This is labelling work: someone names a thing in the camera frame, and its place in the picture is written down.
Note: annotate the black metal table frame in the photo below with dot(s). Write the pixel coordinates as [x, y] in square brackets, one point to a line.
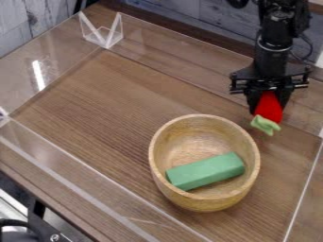
[52, 226]

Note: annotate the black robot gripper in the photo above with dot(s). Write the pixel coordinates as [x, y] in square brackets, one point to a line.
[270, 73]

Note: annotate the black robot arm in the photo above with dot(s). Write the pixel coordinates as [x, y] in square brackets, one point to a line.
[284, 19]

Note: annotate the red plush tomato green stem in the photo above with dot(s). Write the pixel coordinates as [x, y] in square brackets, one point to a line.
[268, 114]

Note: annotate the clear acrylic corner bracket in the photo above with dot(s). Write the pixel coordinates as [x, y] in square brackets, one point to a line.
[103, 36]

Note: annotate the wooden bowl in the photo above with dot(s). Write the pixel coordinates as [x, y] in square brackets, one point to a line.
[191, 138]

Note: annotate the green rectangular block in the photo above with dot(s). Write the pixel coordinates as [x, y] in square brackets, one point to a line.
[213, 169]

